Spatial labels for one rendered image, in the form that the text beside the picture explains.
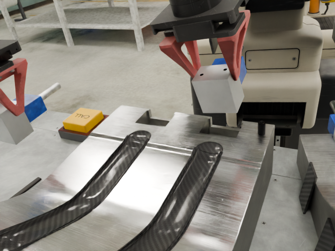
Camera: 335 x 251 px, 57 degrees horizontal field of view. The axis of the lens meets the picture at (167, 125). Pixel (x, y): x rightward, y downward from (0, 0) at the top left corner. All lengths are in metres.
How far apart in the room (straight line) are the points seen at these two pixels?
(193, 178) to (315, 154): 0.18
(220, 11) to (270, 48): 0.45
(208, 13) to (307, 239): 0.29
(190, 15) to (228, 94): 0.11
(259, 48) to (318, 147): 0.36
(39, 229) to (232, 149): 0.24
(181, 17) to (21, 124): 0.28
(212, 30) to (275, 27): 0.46
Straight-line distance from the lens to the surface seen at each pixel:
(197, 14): 0.35
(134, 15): 3.50
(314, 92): 0.80
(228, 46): 0.35
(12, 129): 0.50
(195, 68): 0.43
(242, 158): 0.40
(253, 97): 0.79
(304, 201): 0.46
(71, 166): 0.45
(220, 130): 0.48
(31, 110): 0.52
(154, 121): 0.52
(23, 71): 0.48
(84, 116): 0.66
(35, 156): 0.67
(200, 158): 0.41
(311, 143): 0.49
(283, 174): 0.51
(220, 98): 0.41
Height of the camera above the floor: 1.14
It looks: 32 degrees down
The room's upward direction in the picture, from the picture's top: 9 degrees counter-clockwise
